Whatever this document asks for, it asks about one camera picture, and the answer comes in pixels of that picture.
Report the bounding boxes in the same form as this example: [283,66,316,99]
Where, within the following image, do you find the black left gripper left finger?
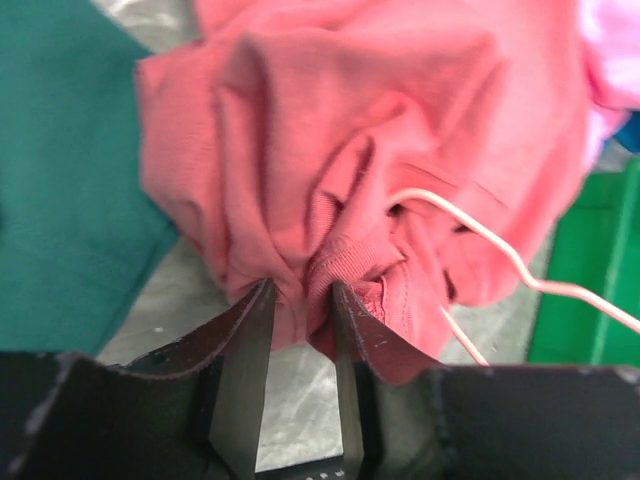
[1,280,275,479]

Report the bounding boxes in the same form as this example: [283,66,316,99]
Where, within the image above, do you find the pink t shirt on hanger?
[578,1,639,170]

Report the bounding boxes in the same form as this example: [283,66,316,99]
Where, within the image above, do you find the salmon red t shirt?
[136,1,589,356]

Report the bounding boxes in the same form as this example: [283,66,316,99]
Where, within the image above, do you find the dark teal t shirt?
[1,1,177,354]

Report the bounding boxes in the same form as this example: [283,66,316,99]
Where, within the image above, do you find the green plastic tray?
[527,158,639,367]

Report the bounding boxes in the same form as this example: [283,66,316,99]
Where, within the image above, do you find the blue t shirt on hanger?
[613,111,640,155]

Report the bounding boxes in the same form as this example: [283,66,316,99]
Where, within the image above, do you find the pink wire hanger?
[384,188,640,367]

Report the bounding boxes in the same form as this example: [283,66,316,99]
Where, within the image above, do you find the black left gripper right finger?
[330,283,639,479]

